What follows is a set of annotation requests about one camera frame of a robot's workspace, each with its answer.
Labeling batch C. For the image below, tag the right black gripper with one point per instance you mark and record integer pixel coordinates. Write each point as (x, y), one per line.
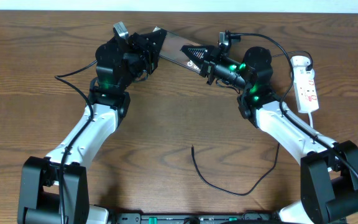
(210, 59)

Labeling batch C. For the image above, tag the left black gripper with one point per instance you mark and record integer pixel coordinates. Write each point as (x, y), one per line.
(147, 51)

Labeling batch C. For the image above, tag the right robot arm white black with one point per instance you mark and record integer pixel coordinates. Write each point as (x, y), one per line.
(329, 170)

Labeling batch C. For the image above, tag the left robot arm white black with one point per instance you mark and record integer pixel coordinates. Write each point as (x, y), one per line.
(54, 189)

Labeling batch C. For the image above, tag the white power strip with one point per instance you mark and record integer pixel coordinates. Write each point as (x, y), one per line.
(304, 85)

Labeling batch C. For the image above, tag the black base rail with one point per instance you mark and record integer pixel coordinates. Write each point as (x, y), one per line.
(136, 218)

